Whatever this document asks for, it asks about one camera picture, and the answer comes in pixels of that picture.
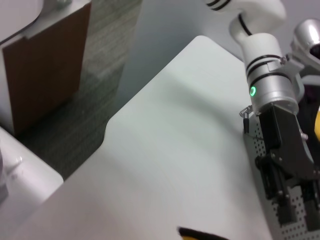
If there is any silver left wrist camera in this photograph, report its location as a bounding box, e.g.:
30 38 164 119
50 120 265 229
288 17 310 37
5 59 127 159
279 18 320 101

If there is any brown wooden cabinet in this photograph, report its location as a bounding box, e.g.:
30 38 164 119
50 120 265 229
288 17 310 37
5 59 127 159
0 0 93 137

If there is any left gripper cable with plug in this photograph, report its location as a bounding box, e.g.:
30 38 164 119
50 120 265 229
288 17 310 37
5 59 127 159
239 106 253 133

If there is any black cloth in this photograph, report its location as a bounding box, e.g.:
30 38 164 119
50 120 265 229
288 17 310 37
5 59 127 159
298 83 320 131

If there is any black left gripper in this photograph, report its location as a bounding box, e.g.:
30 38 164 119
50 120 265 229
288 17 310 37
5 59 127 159
254 104 320 225

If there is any yellow towel with black trim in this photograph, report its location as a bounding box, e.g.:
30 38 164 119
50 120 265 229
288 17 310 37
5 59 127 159
313 106 320 141
176 226 227 240

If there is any white rounded platform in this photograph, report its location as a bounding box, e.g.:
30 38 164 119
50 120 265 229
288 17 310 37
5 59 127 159
0 126 65 218

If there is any grey perforated storage basket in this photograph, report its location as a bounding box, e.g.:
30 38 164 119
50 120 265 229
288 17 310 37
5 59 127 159
242 119 320 240

